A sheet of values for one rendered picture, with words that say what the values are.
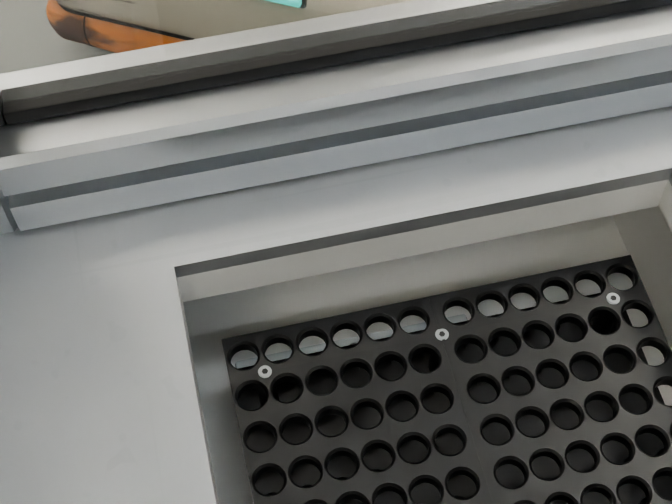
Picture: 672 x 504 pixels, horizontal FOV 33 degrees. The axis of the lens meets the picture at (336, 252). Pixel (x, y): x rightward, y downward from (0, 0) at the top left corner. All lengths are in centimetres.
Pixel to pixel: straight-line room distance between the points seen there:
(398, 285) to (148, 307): 16
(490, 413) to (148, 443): 14
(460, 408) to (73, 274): 16
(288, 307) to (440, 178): 13
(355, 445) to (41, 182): 15
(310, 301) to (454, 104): 15
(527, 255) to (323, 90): 18
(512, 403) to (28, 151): 21
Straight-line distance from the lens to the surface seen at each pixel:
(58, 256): 45
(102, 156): 42
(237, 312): 55
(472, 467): 45
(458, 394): 46
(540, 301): 48
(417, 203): 45
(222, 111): 42
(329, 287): 55
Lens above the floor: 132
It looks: 58 degrees down
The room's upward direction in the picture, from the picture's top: 1 degrees counter-clockwise
